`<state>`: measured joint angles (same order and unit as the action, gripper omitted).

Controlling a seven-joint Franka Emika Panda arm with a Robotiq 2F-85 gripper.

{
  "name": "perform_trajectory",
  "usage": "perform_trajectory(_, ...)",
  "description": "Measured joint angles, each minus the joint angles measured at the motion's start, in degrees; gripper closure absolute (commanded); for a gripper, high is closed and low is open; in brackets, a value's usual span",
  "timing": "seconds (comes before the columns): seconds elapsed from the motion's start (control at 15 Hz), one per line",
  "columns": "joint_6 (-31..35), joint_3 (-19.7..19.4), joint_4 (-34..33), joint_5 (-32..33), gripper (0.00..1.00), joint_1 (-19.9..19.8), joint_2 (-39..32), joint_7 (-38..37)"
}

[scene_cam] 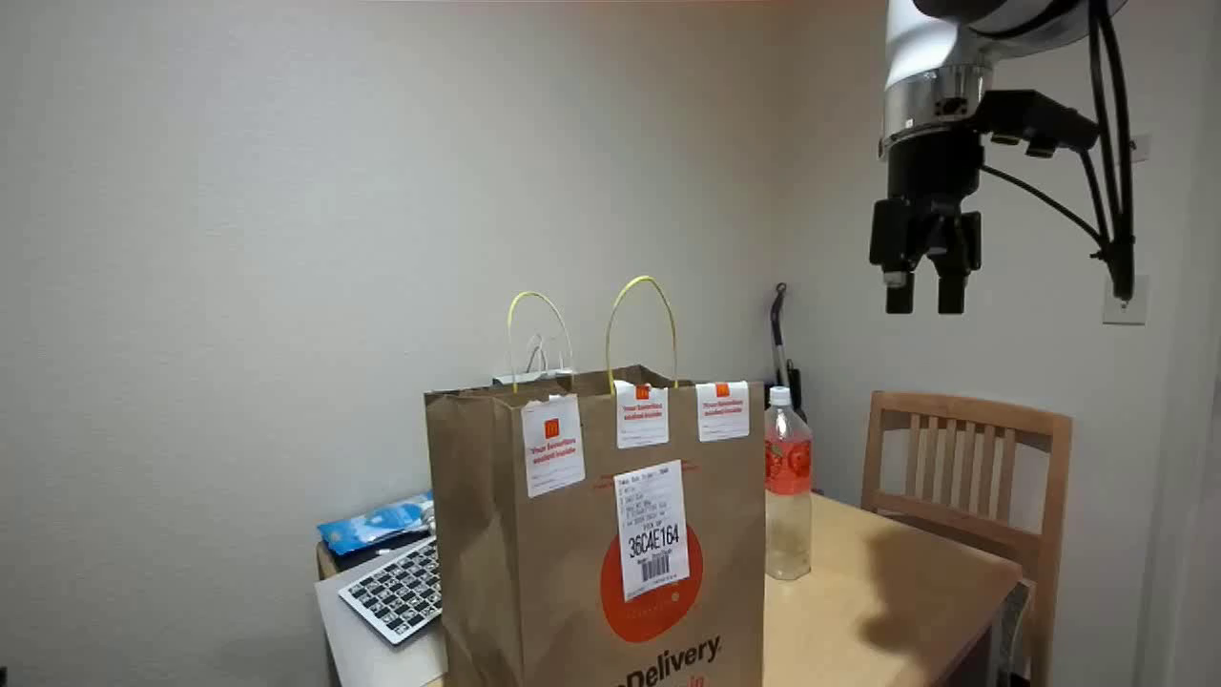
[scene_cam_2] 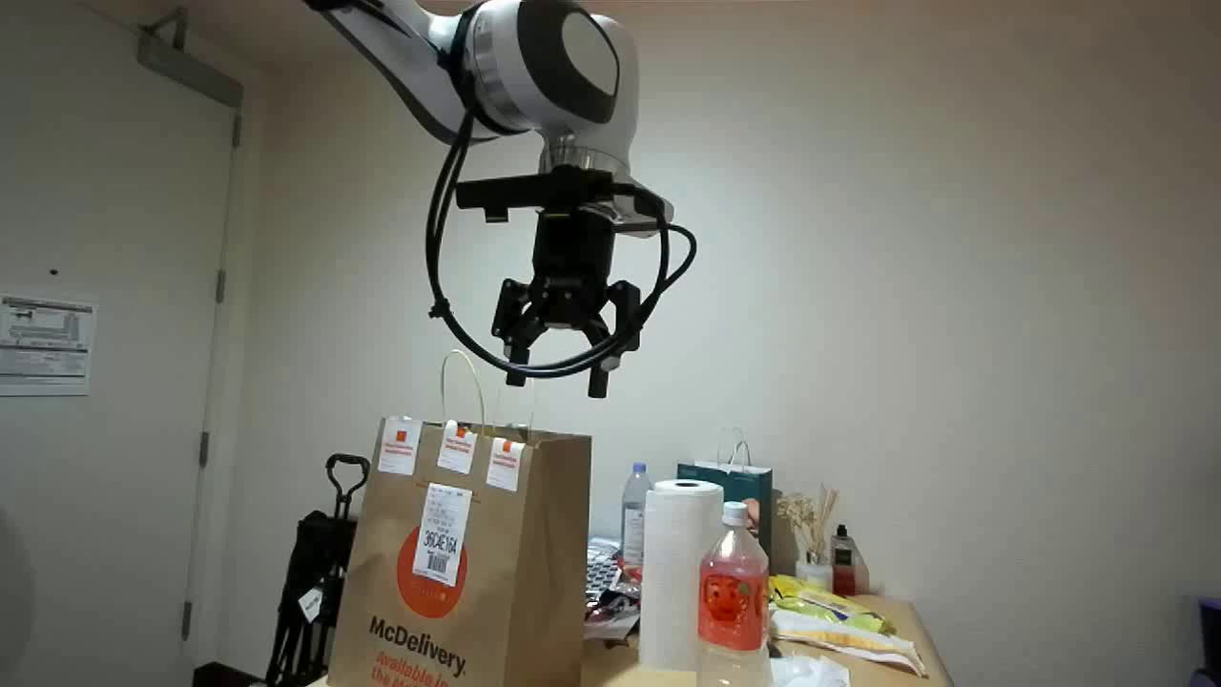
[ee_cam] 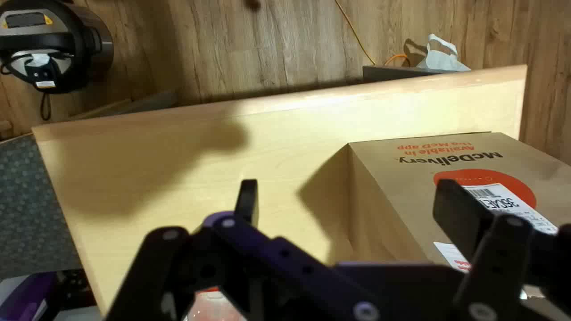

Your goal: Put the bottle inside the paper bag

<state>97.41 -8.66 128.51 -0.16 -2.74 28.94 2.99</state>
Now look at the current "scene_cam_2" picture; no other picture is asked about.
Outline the white notice on door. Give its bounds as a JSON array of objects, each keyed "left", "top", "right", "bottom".
[{"left": 0, "top": 292, "right": 100, "bottom": 398}]

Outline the clear water bottle blue cap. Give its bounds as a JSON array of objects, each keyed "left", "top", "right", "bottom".
[{"left": 622, "top": 463, "right": 651, "bottom": 571}]

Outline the red white packets pile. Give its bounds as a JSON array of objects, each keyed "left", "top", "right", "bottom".
[{"left": 585, "top": 539, "right": 642, "bottom": 641}]

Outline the brown McDelivery paper bag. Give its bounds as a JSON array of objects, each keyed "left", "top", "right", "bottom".
[{"left": 325, "top": 350, "right": 594, "bottom": 687}]

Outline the grey door closer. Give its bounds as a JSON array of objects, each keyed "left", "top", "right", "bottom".
[{"left": 138, "top": 9, "right": 245, "bottom": 112}]

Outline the yellow snack packet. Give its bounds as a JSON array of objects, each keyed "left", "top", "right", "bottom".
[{"left": 766, "top": 577, "right": 928, "bottom": 674}]

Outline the white door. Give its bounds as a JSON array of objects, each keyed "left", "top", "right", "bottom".
[{"left": 0, "top": 3, "right": 231, "bottom": 687}]

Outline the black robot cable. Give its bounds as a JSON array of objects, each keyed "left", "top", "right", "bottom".
[{"left": 423, "top": 112, "right": 703, "bottom": 381}]

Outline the white paper towel roll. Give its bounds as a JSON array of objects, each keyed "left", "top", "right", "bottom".
[{"left": 636, "top": 478, "right": 722, "bottom": 673}]

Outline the reed diffuser with sticks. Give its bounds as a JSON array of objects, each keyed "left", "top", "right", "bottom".
[{"left": 778, "top": 488, "right": 841, "bottom": 586}]

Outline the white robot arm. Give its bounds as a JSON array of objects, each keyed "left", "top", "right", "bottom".
[{"left": 304, "top": 0, "right": 650, "bottom": 398}]

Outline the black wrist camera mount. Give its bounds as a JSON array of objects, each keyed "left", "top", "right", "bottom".
[{"left": 456, "top": 169, "right": 671, "bottom": 220}]

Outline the clear bottle with red label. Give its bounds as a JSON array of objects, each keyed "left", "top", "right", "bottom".
[{"left": 697, "top": 498, "right": 769, "bottom": 687}]

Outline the dark green gift bag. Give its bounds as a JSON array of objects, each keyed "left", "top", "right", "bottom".
[{"left": 675, "top": 439, "right": 773, "bottom": 544}]

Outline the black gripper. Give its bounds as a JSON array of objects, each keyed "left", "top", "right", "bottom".
[{"left": 492, "top": 212, "right": 642, "bottom": 400}]

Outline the black folded hand cart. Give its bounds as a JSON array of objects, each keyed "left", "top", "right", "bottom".
[{"left": 264, "top": 453, "right": 371, "bottom": 687}]

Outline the clear plastic wrap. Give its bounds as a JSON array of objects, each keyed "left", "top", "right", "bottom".
[{"left": 769, "top": 656, "right": 852, "bottom": 687}]

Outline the small dark red bottle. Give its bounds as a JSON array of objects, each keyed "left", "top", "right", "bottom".
[{"left": 832, "top": 523, "right": 856, "bottom": 594}]

